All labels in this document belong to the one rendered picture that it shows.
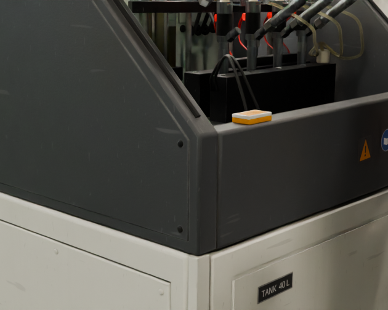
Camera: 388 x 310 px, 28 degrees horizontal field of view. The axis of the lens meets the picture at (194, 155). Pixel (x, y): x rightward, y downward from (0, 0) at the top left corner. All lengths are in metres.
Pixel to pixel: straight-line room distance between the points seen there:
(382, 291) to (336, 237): 0.22
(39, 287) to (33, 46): 0.39
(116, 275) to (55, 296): 0.16
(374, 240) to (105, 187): 0.51
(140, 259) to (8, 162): 0.32
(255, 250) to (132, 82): 0.29
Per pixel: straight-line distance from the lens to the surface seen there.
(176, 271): 1.03
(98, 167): 1.11
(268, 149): 1.07
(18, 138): 1.25
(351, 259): 1.33
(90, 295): 1.19
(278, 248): 1.14
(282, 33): 1.49
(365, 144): 1.29
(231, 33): 1.35
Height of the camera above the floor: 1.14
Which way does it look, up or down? 13 degrees down
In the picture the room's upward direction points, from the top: 1 degrees clockwise
